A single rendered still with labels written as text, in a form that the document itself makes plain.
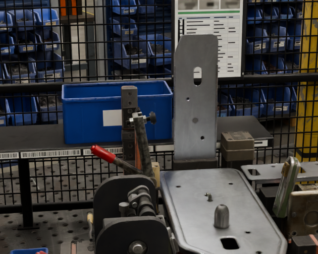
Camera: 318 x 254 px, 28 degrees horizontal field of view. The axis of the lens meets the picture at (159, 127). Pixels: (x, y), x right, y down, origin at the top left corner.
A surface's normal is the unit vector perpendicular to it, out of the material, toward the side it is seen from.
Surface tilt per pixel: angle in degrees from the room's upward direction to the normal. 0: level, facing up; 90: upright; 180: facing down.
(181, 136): 90
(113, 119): 90
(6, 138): 0
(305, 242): 0
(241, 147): 89
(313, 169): 0
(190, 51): 90
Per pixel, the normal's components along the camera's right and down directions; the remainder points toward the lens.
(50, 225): -0.01, -0.95
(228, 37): 0.12, 0.31
